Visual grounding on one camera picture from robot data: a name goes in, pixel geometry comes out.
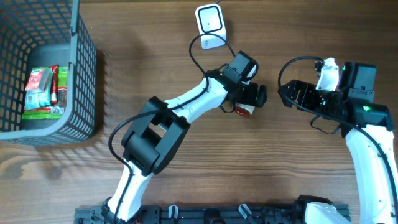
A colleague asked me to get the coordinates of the black mounting rail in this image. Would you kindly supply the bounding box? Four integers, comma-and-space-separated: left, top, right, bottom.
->
73, 203, 351, 224

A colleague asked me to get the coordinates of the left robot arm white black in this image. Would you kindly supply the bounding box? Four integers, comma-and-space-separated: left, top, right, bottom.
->
102, 51, 266, 223

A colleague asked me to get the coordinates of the grey plastic mesh basket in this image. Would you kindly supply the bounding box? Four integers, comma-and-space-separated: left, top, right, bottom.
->
1, 0, 96, 146

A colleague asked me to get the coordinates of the green Haribo candy bag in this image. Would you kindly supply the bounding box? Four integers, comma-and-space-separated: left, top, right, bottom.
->
22, 66, 68, 120

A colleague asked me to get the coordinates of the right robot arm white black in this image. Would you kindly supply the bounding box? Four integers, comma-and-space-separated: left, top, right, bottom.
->
278, 57, 397, 223

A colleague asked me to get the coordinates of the teal snack packet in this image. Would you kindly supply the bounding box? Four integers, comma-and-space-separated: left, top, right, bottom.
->
24, 92, 51, 110

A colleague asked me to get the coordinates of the white barcode scanner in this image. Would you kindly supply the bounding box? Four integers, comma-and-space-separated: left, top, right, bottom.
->
195, 3, 227, 50

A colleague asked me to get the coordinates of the red tissue pack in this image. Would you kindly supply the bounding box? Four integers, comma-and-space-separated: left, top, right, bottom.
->
25, 67, 53, 93

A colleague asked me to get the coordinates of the green lid seasoning jar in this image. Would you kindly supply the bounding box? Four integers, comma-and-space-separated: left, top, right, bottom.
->
235, 103, 255, 117

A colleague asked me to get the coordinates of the red stick sachet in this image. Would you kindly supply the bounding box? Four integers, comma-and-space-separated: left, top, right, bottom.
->
49, 64, 59, 105

